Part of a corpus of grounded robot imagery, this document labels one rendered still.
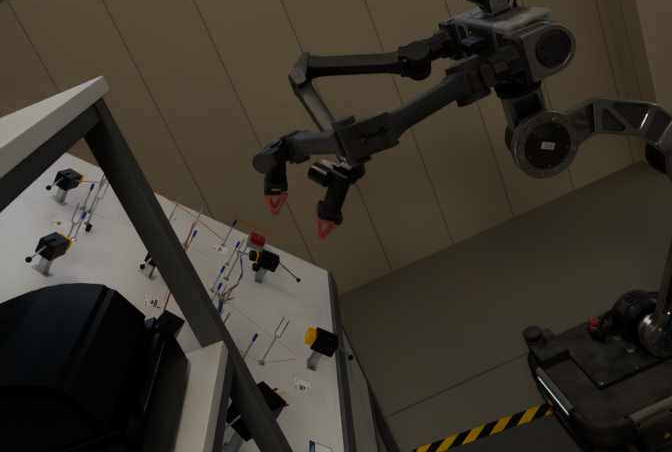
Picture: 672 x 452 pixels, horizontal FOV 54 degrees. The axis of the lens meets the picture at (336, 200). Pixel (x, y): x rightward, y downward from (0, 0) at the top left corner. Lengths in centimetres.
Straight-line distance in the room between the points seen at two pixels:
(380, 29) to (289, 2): 50
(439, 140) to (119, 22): 180
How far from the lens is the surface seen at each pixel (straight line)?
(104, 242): 188
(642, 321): 247
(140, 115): 358
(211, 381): 90
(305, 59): 219
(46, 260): 165
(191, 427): 84
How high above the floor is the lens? 191
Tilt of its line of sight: 21 degrees down
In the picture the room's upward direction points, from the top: 23 degrees counter-clockwise
